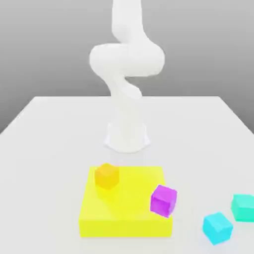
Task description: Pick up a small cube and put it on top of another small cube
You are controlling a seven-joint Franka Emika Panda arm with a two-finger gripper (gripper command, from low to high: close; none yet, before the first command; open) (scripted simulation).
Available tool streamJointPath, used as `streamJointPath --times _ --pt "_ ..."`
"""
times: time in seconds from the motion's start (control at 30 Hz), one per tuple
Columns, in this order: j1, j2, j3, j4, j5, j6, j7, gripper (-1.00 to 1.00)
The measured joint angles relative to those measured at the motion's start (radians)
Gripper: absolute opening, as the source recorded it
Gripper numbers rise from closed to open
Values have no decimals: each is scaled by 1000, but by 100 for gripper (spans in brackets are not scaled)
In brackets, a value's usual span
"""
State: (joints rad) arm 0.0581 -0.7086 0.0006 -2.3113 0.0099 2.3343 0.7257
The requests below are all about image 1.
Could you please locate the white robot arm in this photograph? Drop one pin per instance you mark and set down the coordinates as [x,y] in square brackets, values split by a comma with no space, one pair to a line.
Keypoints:
[127,59]

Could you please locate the small orange cube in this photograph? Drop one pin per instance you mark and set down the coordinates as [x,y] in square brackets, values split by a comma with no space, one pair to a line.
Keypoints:
[107,176]

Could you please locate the small purple cube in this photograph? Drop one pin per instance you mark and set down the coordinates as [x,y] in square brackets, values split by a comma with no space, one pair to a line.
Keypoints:
[163,200]

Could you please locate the small cyan cube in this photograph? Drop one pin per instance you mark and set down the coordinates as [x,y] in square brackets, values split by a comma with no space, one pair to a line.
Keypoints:
[217,228]

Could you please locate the small teal cube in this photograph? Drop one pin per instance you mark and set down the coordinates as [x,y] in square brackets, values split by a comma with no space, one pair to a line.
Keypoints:
[243,208]

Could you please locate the large yellow box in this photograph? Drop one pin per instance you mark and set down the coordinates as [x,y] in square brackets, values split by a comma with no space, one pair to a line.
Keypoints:
[127,214]

